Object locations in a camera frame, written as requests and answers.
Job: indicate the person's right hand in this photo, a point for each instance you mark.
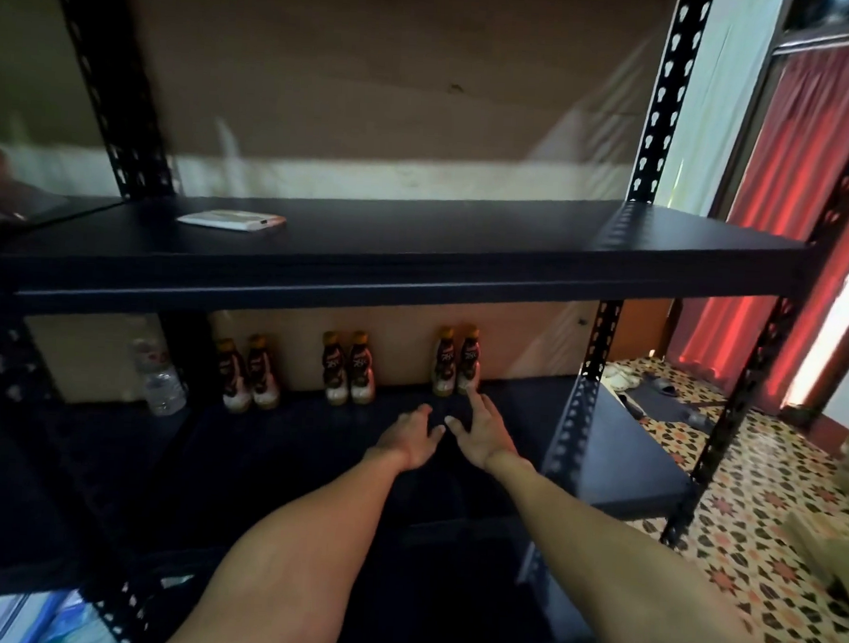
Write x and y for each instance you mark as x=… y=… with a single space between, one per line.
x=481 y=437

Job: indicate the black metal shelf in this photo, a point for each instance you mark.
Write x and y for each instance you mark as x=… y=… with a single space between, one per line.
x=18 y=495
x=400 y=248

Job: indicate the flat white orange packet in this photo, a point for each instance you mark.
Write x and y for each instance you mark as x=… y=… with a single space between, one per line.
x=231 y=220

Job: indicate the person's left hand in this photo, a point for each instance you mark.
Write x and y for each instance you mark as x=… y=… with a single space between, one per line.
x=411 y=441

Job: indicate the dark floor mat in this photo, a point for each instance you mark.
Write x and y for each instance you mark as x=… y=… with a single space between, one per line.
x=669 y=403

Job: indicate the bottle pair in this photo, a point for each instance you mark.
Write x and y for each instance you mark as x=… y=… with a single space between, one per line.
x=468 y=363
x=445 y=364
x=361 y=369
x=233 y=379
x=261 y=375
x=336 y=370

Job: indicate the clear water bottle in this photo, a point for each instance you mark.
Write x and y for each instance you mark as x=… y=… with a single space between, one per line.
x=159 y=382

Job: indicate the person's right forearm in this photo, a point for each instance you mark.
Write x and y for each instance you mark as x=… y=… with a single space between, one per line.
x=624 y=584

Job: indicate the row of wet wipe packs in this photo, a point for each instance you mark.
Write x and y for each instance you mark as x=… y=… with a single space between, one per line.
x=11 y=620

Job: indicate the red curtain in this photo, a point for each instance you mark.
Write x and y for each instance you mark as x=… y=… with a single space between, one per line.
x=800 y=210

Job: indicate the person's left forearm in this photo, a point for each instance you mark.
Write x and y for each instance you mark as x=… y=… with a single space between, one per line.
x=291 y=566

